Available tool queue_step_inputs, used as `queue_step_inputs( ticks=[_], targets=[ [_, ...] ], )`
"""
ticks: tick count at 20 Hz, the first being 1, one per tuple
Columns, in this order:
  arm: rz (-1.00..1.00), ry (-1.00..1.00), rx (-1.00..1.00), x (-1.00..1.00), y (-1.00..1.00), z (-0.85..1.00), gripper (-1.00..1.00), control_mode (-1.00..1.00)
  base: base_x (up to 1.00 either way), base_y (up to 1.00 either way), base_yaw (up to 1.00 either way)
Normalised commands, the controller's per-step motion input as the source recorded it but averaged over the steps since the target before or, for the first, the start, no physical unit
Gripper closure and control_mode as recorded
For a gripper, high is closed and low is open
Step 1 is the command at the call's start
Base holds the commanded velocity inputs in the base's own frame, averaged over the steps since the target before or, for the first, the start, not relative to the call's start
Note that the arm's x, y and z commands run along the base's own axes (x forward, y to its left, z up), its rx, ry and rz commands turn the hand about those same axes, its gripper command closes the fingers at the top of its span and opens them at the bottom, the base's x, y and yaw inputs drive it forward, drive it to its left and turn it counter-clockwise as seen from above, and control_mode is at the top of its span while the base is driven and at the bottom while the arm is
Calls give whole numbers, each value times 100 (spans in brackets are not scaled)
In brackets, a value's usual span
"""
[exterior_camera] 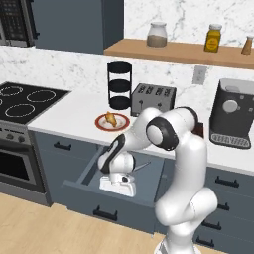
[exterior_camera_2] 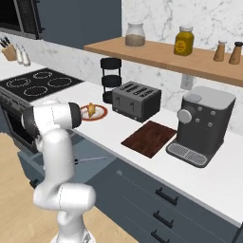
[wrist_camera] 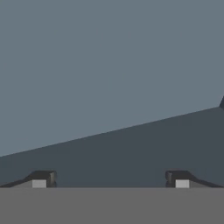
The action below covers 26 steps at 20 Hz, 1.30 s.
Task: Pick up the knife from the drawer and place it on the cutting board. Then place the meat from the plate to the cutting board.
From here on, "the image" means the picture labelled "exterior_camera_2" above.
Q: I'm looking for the white plate with red rim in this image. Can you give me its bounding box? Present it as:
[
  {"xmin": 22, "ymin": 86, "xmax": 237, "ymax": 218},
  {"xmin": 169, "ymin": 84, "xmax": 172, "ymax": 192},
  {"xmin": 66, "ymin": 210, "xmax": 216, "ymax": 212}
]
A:
[{"xmin": 79, "ymin": 103, "xmax": 109, "ymax": 122}]

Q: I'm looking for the dark wooden cutting board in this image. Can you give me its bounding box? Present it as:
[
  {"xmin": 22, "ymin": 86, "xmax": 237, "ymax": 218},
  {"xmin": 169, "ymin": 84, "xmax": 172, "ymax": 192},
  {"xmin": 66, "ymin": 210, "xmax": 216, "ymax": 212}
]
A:
[{"xmin": 121, "ymin": 120, "xmax": 178, "ymax": 159}]

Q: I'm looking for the dark blue open drawer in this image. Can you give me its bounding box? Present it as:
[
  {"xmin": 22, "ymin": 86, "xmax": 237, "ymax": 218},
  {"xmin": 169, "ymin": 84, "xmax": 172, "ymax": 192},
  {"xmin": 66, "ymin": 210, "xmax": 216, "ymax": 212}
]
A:
[{"xmin": 16, "ymin": 130, "xmax": 121, "ymax": 192}]

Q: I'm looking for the knife with silver blade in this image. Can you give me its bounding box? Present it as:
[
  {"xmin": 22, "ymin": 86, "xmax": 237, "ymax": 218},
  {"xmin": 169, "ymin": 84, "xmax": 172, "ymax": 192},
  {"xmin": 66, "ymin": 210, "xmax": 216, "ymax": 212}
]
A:
[{"xmin": 73, "ymin": 155, "xmax": 110, "ymax": 165}]

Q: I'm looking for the dark blue drawer front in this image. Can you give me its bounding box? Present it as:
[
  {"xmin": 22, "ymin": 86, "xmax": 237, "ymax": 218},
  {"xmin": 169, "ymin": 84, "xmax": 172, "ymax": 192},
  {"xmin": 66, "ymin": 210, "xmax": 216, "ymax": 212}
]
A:
[
  {"xmin": 103, "ymin": 169, "xmax": 242, "ymax": 243},
  {"xmin": 96, "ymin": 194, "xmax": 219, "ymax": 243},
  {"xmin": 94, "ymin": 207, "xmax": 178, "ymax": 243}
]

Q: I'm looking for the wooden knife block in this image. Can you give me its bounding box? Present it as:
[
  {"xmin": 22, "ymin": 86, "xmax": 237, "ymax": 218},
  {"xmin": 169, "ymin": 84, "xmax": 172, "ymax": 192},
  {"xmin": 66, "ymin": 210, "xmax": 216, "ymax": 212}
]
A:
[{"xmin": 0, "ymin": 35, "xmax": 18, "ymax": 62}]

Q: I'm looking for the grey toaster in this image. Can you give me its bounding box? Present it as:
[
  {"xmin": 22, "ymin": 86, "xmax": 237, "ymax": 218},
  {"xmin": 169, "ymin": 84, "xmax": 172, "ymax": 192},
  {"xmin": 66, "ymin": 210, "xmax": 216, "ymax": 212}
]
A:
[{"xmin": 111, "ymin": 80, "xmax": 162, "ymax": 123}]

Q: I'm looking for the grey coffee machine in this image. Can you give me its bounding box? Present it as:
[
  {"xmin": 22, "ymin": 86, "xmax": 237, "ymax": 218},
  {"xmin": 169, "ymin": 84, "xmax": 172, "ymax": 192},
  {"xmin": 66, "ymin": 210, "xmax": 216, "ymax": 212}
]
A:
[{"xmin": 165, "ymin": 85, "xmax": 237, "ymax": 169}]

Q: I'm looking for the glass jar with brown contents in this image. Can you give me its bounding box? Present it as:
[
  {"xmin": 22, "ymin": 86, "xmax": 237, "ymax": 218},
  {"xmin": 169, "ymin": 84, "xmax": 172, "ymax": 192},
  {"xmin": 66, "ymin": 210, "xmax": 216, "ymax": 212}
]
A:
[{"xmin": 124, "ymin": 21, "xmax": 147, "ymax": 48}]

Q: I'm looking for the black hob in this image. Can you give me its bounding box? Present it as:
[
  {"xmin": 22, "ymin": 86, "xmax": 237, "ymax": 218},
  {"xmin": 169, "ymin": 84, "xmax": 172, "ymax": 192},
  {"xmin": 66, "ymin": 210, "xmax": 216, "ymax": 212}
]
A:
[{"xmin": 0, "ymin": 67, "xmax": 85, "ymax": 103}]

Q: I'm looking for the yellow jar with grey lid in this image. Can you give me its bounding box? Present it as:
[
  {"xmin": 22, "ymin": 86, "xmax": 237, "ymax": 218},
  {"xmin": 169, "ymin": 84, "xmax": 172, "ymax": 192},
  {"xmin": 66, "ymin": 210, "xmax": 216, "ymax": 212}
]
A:
[{"xmin": 173, "ymin": 25, "xmax": 196, "ymax": 57}]

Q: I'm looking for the white shaker bottle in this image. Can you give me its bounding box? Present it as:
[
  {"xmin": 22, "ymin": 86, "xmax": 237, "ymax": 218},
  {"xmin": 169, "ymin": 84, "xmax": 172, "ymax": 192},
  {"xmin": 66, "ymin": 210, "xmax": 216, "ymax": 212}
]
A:
[
  {"xmin": 14, "ymin": 43, "xmax": 25, "ymax": 64},
  {"xmin": 20, "ymin": 45, "xmax": 32, "ymax": 67}
]

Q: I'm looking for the wooden shaker with pale cap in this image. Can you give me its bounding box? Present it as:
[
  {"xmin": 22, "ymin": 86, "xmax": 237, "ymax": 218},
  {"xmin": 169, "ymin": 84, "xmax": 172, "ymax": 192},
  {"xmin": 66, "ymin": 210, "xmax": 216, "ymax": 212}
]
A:
[{"xmin": 213, "ymin": 39, "xmax": 228, "ymax": 63}]

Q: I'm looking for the wooden shaker with black cap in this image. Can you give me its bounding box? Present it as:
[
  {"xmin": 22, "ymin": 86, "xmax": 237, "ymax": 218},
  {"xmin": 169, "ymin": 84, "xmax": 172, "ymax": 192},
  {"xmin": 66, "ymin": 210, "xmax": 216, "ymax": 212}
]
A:
[{"xmin": 228, "ymin": 41, "xmax": 243, "ymax": 65}]

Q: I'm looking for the black microwave oven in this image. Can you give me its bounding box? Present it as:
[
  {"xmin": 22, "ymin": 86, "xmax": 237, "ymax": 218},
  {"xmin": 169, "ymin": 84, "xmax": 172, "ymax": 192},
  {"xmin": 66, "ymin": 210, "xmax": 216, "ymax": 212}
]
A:
[{"xmin": 0, "ymin": 0, "xmax": 45, "ymax": 41}]

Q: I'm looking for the black wire stand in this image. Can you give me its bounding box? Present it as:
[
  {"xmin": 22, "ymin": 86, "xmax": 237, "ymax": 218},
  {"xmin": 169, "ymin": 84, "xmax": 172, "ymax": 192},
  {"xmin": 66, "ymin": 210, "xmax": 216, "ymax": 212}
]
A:
[{"xmin": 100, "ymin": 57, "xmax": 123, "ymax": 104}]

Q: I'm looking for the wooden wall shelf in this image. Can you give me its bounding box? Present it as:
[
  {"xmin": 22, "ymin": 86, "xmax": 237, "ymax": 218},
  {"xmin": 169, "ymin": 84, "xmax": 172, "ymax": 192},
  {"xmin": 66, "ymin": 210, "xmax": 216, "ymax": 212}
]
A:
[{"xmin": 83, "ymin": 36, "xmax": 243, "ymax": 88}]

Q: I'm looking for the white wall socket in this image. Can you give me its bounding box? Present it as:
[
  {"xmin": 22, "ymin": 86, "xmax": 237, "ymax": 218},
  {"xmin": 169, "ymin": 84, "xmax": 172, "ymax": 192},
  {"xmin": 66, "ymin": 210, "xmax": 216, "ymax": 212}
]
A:
[{"xmin": 180, "ymin": 73, "xmax": 195, "ymax": 91}]

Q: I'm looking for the black drawer handle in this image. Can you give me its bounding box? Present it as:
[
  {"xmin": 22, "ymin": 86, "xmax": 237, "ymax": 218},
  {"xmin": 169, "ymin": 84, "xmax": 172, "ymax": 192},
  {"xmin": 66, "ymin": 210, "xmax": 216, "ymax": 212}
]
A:
[
  {"xmin": 155, "ymin": 186, "xmax": 179, "ymax": 207},
  {"xmin": 150, "ymin": 229, "xmax": 171, "ymax": 243},
  {"xmin": 152, "ymin": 210, "xmax": 175, "ymax": 230}
]

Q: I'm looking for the dark blue wall cupboard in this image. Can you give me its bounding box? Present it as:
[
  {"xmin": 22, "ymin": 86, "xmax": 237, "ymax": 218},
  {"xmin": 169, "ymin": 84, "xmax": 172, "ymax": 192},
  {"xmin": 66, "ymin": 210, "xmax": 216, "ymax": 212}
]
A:
[{"xmin": 37, "ymin": 0, "xmax": 123, "ymax": 50}]

